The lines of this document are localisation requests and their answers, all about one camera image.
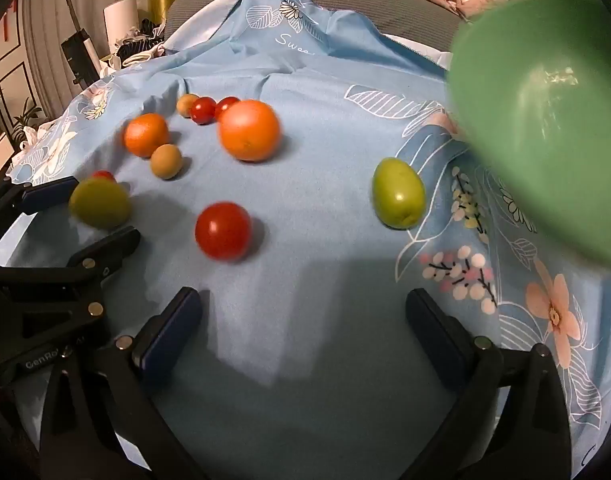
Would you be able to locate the green plastic bowl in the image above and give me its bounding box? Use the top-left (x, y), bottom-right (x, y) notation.
top-left (445, 0), bottom-right (611, 276)

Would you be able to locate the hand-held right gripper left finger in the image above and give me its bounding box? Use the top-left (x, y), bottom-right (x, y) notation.
top-left (39, 287), bottom-right (206, 480)

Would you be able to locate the pile of dark clothes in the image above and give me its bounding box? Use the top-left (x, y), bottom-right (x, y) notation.
top-left (112, 19), bottom-right (167, 68)

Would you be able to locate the upright vacuum cleaner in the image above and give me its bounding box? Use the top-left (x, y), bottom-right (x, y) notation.
top-left (44, 0), bottom-right (102, 88)

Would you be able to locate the green lemon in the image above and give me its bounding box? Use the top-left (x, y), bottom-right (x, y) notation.
top-left (68, 178), bottom-right (133, 231)

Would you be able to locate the green potted plant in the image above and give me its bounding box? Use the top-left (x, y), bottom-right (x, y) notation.
top-left (12, 100), bottom-right (45, 143)

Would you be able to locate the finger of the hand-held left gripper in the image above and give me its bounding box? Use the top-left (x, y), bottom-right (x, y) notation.
top-left (0, 176), bottom-right (81, 261)
top-left (0, 226), bottom-right (142, 318)

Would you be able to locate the blue floral bed sheet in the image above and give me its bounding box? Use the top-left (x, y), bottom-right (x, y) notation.
top-left (5, 0), bottom-right (611, 480)

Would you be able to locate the small orange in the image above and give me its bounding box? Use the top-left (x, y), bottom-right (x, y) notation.
top-left (124, 113), bottom-right (171, 158)

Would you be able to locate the brown longan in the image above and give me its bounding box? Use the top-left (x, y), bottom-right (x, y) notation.
top-left (150, 144), bottom-right (182, 180)
top-left (176, 93), bottom-right (200, 118)

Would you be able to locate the large orange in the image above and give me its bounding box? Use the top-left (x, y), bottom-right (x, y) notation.
top-left (218, 100), bottom-right (282, 163)

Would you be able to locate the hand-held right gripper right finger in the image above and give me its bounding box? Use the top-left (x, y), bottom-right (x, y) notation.
top-left (399, 287), bottom-right (573, 480)

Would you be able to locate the grey sofa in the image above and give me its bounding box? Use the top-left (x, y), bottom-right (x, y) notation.
top-left (164, 0), bottom-right (469, 53)

